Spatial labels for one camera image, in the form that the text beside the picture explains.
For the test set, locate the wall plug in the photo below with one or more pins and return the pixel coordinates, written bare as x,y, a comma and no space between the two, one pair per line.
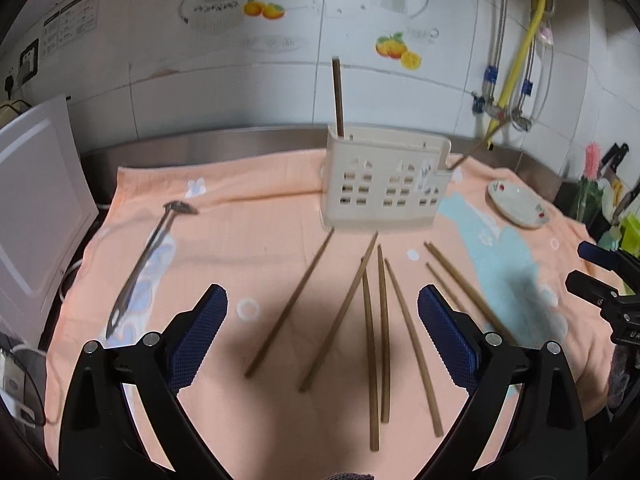
9,87

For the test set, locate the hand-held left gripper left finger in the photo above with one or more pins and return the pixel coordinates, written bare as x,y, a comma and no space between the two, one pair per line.
200,330

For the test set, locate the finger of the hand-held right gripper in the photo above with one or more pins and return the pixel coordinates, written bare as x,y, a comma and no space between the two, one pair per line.
600,252
585,285

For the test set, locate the beige cooker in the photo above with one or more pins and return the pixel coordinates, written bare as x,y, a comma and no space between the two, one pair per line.
10,115

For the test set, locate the green box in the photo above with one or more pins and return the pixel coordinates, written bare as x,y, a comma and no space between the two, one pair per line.
631,235

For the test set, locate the metal spoon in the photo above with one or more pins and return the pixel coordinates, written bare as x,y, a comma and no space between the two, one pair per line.
145,260

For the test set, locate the cream plastic utensil holder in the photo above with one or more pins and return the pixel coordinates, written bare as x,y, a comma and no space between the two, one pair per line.
372,210

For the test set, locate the metal water valve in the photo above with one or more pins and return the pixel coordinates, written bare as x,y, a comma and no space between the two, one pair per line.
485,105
521,121

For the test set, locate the black wall socket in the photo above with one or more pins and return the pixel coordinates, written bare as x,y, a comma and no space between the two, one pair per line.
29,60

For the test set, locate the person's right hand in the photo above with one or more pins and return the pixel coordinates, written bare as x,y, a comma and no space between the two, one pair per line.
622,375

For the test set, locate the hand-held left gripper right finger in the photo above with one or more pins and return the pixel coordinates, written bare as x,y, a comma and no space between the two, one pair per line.
445,335

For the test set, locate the white flowered plate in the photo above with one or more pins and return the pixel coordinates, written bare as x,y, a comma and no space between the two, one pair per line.
517,205

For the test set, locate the orange printed towel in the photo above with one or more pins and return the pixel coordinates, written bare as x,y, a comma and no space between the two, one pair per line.
260,200

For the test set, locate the wall instruction sticker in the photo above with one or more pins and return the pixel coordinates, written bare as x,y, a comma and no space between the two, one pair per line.
70,20

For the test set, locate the pink paper tag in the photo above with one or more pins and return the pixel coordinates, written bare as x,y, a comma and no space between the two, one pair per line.
546,35

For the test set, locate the person's left hand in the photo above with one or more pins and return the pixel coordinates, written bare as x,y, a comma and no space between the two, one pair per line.
351,476

